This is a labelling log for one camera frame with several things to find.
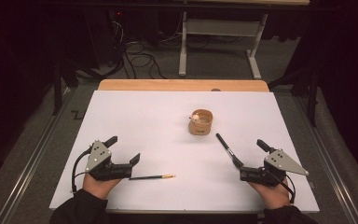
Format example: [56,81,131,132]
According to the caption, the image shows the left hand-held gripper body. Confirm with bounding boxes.
[84,139,134,182]

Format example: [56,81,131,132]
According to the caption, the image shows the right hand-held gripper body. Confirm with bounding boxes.
[239,148,310,188]

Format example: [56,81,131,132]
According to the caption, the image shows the thin black gold-tipped pen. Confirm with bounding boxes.
[128,174,176,181]

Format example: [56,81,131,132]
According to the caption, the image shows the tan wooden pen holder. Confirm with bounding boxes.
[188,108,214,136]

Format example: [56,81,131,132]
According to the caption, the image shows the person's left hand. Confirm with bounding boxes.
[82,172,122,201]

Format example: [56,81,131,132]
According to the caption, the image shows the person's right hand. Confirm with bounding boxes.
[248,179,293,210]

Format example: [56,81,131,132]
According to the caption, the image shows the white board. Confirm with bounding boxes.
[48,90,321,214]

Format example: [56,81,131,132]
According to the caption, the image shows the black metal stand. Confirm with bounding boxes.
[51,59,78,116]
[268,66,321,128]

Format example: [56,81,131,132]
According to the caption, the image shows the wooden table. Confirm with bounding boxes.
[97,78,270,93]

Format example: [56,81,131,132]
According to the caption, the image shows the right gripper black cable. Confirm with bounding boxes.
[268,171,296,205]

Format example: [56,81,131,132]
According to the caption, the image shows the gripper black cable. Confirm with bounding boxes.
[268,171,296,205]
[71,147,94,194]

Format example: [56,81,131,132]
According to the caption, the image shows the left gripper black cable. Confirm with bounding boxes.
[71,147,94,194]

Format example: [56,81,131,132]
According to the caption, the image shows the metal floor rail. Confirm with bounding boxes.
[293,96,358,224]
[0,88,73,224]

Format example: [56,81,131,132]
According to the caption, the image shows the black floor cables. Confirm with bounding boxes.
[122,40,168,80]

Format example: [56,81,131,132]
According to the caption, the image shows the white desk frame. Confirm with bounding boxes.
[178,10,269,80]

